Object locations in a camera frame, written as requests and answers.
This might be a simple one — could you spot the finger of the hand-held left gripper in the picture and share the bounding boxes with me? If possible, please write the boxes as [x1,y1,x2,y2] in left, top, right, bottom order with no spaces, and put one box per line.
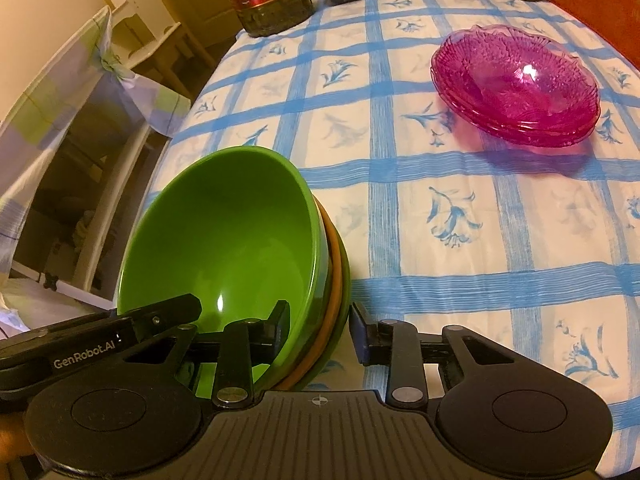
[119,294,201,346]

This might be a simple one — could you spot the white wooden chair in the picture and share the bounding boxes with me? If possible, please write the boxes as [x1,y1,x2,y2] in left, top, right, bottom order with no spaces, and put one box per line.
[7,120,168,311]
[107,0,208,106]

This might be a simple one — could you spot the light green bowl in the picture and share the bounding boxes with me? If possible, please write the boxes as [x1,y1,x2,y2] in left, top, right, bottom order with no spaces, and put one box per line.
[116,146,331,396]

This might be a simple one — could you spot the dark green bowl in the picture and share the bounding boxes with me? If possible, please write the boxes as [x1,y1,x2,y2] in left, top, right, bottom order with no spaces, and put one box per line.
[295,232,352,392]

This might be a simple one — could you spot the white chair with cloth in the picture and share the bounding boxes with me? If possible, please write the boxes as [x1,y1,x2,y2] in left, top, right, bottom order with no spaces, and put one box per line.
[0,5,193,271]

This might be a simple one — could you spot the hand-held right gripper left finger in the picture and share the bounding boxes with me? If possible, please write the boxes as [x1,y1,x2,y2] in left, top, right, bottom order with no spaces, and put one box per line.
[122,300,292,401]

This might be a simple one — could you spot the orange bowl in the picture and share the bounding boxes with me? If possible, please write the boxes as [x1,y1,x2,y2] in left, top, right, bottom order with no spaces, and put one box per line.
[275,197,345,392]

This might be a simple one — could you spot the pink glass plate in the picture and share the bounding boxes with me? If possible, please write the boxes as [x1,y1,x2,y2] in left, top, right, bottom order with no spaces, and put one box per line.
[431,24,600,126]
[439,82,601,137]
[450,102,596,148]

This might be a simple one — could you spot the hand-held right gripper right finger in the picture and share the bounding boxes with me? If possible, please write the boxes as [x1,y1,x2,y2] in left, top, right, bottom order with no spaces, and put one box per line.
[349,302,536,403]

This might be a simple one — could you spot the blue checked floral tablecloth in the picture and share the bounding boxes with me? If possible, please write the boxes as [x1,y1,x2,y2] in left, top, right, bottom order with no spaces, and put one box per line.
[162,0,640,478]

